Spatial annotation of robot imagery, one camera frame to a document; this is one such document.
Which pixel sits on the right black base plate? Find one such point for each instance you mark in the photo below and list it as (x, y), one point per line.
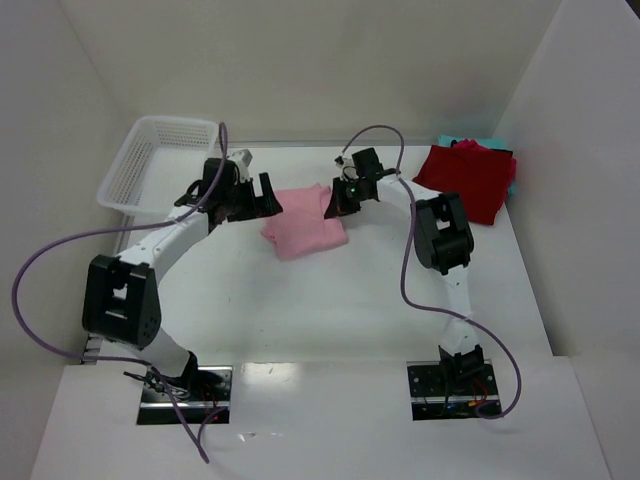
(431, 399)

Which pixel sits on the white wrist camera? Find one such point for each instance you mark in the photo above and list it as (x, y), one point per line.
(241, 160)
(343, 162)

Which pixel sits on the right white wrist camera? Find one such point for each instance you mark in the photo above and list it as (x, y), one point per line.
(343, 162)

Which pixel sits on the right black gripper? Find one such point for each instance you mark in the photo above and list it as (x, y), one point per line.
(347, 195)

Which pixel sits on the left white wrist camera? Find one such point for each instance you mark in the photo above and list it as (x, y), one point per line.
(241, 160)

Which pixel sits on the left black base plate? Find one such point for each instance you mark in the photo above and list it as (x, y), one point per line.
(155, 407)

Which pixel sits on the teal t shirt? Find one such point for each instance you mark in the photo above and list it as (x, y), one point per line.
(487, 143)

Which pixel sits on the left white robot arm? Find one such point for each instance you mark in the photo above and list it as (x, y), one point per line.
(122, 303)

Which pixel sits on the pink t shirt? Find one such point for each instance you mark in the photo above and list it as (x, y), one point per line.
(301, 229)

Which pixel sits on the red t shirt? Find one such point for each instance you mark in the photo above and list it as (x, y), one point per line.
(480, 176)

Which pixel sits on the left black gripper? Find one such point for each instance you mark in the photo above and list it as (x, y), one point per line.
(248, 198)

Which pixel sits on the white plastic basket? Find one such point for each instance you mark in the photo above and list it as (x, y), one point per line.
(159, 158)

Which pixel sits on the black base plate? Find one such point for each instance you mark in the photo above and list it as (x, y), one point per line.
(155, 407)
(431, 399)

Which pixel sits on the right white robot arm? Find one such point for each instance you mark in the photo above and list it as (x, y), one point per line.
(440, 237)

